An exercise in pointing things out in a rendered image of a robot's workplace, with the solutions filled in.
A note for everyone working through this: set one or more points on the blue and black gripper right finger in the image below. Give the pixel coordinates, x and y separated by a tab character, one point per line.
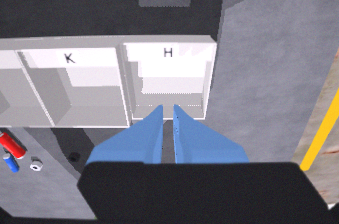
202	144

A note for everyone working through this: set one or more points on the blue battery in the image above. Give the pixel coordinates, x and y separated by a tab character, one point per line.
11	163

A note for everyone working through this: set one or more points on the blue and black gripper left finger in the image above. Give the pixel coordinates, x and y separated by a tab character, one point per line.
135	143

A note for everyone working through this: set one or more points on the white bin rack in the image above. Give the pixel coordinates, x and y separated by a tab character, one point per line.
76	82

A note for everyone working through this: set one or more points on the dark grey hex nut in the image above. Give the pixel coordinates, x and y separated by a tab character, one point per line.
74	156

